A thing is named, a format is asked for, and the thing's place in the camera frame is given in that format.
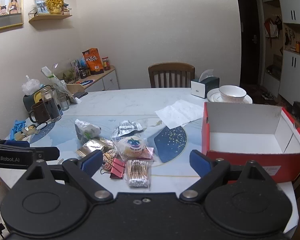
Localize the white gold-rimmed plate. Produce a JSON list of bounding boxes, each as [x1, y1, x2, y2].
[[207, 94, 253, 105]]

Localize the blue gloves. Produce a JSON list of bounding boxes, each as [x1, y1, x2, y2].
[[10, 120, 27, 140]]

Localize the pink sticky note pad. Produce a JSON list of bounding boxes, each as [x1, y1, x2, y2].
[[100, 167, 124, 180]]

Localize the clear plant container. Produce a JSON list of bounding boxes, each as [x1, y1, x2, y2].
[[56, 62, 80, 83]]

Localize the white wooden sideboard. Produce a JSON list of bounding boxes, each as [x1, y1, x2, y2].
[[65, 65, 120, 93]]

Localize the cotton swab packet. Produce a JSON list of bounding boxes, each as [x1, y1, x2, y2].
[[125, 159, 152, 188]]

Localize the doll face toy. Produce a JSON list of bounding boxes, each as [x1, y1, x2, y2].
[[102, 149, 117, 170]]

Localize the glass tumbler dark tea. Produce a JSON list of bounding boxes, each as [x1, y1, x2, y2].
[[40, 85, 62, 122]]

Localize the small photo frame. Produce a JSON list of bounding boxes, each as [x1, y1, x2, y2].
[[33, 0, 50, 15]]

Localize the grey green container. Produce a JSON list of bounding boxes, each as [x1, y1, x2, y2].
[[23, 94, 43, 113]]

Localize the red cardboard box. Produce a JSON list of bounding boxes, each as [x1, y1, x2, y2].
[[201, 102, 300, 183]]

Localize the pink binder clip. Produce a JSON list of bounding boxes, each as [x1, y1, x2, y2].
[[111, 158, 126, 173]]

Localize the dark door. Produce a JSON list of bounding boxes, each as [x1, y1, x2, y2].
[[235, 0, 262, 85]]

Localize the blue white tissue packet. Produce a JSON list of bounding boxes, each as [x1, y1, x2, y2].
[[74, 119, 102, 144]]

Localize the white tissue box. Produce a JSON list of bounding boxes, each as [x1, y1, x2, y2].
[[191, 69, 220, 99]]

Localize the silver foil packet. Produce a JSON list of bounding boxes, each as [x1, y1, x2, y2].
[[112, 120, 143, 139]]

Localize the gold flower ornament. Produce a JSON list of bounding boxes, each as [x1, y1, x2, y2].
[[46, 0, 64, 15]]

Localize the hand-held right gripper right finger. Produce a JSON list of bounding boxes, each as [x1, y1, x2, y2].
[[180, 149, 275, 202]]

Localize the white gold-rimmed bowl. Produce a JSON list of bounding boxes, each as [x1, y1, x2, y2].
[[219, 85, 247, 103]]

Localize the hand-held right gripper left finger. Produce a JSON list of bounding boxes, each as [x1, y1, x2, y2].
[[15, 149, 114, 202]]

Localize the orange snack bag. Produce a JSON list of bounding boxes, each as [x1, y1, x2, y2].
[[82, 47, 105, 75]]

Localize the small glass jar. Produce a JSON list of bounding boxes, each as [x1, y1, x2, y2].
[[57, 94, 70, 111]]

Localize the dark jar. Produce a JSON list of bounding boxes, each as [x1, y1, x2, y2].
[[79, 66, 91, 78]]

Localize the white entry cabinet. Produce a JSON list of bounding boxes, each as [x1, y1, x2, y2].
[[259, 0, 300, 105]]

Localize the brown mug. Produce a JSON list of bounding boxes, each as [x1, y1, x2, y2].
[[28, 102, 48, 123]]

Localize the stack of white plates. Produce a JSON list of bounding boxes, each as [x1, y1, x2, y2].
[[206, 90, 253, 103]]

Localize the wooden wall shelf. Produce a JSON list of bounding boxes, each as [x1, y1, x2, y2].
[[28, 4, 73, 25]]

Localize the wooden stand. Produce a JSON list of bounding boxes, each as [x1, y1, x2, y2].
[[66, 82, 85, 93]]

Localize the wooden chair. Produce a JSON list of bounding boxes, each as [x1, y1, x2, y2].
[[148, 62, 195, 88]]

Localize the hanging bags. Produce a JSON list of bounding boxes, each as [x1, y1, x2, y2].
[[264, 16, 283, 39]]

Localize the white paper sheet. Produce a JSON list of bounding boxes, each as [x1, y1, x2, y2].
[[155, 99, 205, 128]]

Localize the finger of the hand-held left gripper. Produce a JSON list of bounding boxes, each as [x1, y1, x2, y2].
[[31, 146, 60, 161], [4, 139, 31, 148]]

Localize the blueberry bread packet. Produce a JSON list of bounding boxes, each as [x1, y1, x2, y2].
[[114, 134, 150, 160]]

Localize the crumpled white plastic bag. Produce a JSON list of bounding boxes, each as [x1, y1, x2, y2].
[[21, 75, 40, 96]]

